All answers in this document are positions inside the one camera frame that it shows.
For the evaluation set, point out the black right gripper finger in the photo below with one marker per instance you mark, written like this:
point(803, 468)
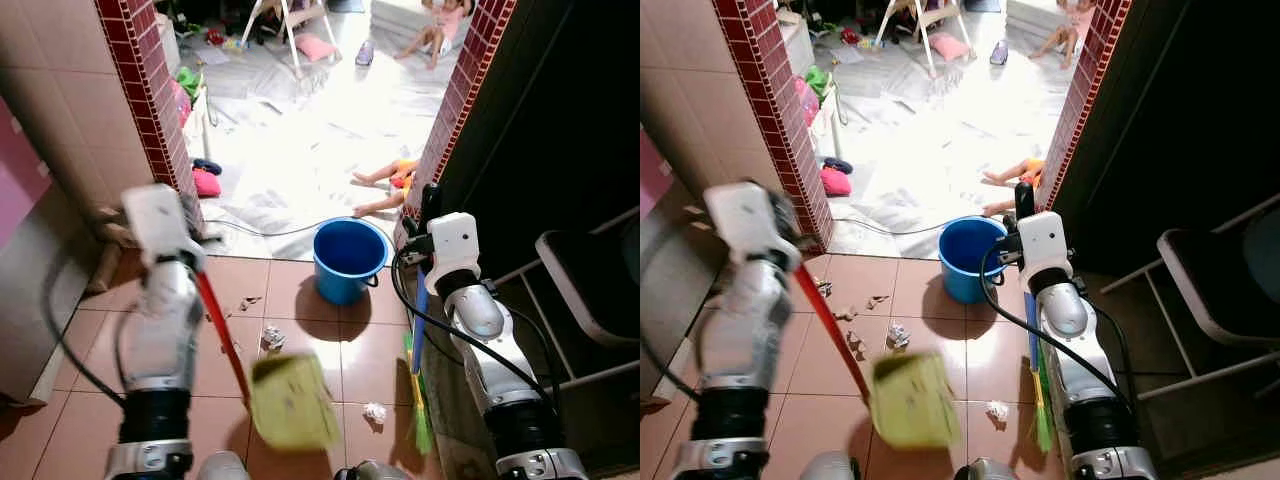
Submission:
point(431, 203)
point(1024, 198)

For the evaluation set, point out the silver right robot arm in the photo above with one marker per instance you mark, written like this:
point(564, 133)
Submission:
point(1075, 340)
point(500, 350)

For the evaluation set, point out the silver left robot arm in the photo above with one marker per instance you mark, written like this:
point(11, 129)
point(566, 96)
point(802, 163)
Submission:
point(738, 335)
point(160, 330)

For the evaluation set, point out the child lying on floor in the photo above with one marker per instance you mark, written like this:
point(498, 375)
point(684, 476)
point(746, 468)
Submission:
point(1012, 182)
point(385, 185)

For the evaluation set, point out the pink bag with dark top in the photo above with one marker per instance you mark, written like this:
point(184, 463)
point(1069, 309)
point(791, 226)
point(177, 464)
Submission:
point(207, 182)
point(835, 180)

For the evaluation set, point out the blue plastic bucket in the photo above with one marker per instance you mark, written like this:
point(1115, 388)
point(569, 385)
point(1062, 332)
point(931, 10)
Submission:
point(965, 265)
point(345, 265)

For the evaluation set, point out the white small table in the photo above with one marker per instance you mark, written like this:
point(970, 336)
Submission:
point(198, 118)

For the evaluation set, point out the brown paper scrap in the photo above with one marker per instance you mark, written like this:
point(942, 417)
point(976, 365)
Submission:
point(248, 302)
point(876, 300)

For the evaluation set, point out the grey cabinet with pink panel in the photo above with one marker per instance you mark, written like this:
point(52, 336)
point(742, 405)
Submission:
point(40, 280)
point(665, 260)

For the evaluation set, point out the green cloth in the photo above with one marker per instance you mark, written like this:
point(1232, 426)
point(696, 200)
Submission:
point(188, 82)
point(817, 82)

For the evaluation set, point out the crumpled white paper with print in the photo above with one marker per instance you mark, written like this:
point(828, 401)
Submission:
point(272, 337)
point(898, 335)

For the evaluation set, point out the grey bottle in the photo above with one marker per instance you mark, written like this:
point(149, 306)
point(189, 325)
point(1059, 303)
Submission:
point(999, 52)
point(365, 53)

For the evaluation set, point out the pink pillow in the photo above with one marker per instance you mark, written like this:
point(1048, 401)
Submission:
point(315, 47)
point(950, 46)

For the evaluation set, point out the small crumpled white paper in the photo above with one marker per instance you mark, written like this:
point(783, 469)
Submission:
point(997, 410)
point(374, 412)

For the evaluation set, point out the sitting child in pink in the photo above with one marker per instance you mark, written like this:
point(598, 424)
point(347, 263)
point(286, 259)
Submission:
point(440, 30)
point(1070, 30)

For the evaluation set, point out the white mattress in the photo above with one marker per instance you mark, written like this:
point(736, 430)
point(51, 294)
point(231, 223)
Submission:
point(400, 18)
point(1035, 15)

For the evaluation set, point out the white folding stand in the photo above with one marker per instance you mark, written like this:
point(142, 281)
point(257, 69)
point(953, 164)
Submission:
point(290, 20)
point(925, 25)

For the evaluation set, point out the silver right robot knee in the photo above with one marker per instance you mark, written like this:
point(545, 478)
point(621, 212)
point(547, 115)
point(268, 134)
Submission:
point(985, 470)
point(372, 471)

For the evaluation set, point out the silver robot knee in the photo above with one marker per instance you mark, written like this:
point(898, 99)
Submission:
point(985, 470)
point(222, 467)
point(372, 471)
point(830, 467)

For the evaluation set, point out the silver left robot knee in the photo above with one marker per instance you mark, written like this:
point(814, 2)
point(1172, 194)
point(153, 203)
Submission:
point(222, 467)
point(830, 467)

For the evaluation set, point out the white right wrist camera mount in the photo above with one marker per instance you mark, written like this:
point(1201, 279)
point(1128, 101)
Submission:
point(1045, 240)
point(455, 245)

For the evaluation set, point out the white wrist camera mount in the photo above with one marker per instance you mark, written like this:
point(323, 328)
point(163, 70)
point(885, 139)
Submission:
point(155, 225)
point(1045, 240)
point(738, 220)
point(455, 245)

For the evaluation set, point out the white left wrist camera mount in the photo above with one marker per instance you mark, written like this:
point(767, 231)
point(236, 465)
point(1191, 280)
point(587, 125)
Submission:
point(155, 225)
point(738, 220)

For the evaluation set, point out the black chair with grey frame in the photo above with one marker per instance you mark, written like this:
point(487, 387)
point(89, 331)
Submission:
point(590, 285)
point(1220, 285)

